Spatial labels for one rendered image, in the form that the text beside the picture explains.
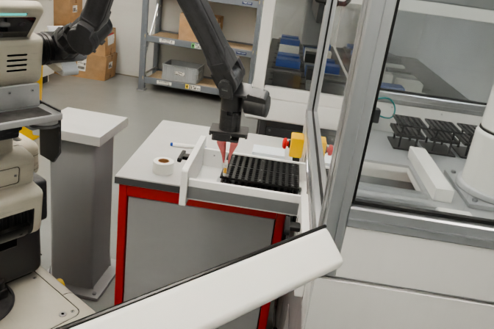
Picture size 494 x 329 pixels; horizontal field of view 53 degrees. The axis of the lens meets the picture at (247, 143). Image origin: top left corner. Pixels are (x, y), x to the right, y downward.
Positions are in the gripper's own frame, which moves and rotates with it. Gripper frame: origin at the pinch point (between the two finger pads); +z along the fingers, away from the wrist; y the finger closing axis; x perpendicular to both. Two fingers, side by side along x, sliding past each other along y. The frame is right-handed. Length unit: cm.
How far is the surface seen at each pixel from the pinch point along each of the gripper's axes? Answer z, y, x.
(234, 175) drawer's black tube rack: 4.9, 2.5, 0.6
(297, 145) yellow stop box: 7.5, 21.4, 36.7
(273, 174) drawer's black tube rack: 5.3, 13.4, 5.6
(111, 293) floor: 95, -50, 53
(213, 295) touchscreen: -25, 7, -89
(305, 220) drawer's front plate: 2.0, 21.3, -24.6
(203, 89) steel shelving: 89, -61, 382
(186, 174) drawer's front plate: 2.9, -9.8, -6.4
